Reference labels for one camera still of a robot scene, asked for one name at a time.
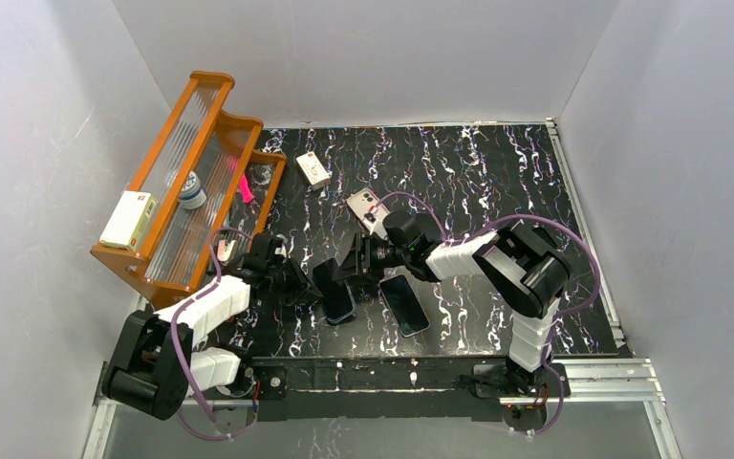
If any dark smartphone with light rim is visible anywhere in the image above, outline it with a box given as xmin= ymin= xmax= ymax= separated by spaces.
xmin=379 ymin=275 xmax=430 ymax=338

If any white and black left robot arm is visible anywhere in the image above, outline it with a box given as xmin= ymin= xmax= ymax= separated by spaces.
xmin=101 ymin=233 xmax=322 ymax=420

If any white and green box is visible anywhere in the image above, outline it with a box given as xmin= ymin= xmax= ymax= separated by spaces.
xmin=98 ymin=190 xmax=157 ymax=251

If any blue smartphone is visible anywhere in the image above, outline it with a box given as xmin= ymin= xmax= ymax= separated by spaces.
xmin=313 ymin=258 xmax=355 ymax=325

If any white and blue tape roll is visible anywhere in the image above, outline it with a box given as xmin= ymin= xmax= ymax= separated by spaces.
xmin=178 ymin=171 xmax=207 ymax=210

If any pink marker pen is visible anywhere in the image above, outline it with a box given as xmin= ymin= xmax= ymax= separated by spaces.
xmin=238 ymin=175 xmax=254 ymax=204

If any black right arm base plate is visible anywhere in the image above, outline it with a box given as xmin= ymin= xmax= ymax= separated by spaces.
xmin=466 ymin=360 xmax=572 ymax=435

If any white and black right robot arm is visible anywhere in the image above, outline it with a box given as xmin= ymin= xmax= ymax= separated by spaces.
xmin=332 ymin=210 xmax=579 ymax=393

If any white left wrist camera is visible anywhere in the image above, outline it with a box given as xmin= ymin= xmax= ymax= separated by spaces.
xmin=217 ymin=239 xmax=240 ymax=264

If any orange wooden shelf rack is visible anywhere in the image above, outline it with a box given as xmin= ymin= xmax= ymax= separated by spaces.
xmin=91 ymin=71 xmax=288 ymax=308

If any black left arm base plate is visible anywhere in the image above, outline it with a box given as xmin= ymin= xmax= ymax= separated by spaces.
xmin=212 ymin=363 xmax=287 ymax=437

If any small white carton box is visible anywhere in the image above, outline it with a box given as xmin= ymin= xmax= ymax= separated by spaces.
xmin=295 ymin=151 xmax=332 ymax=190

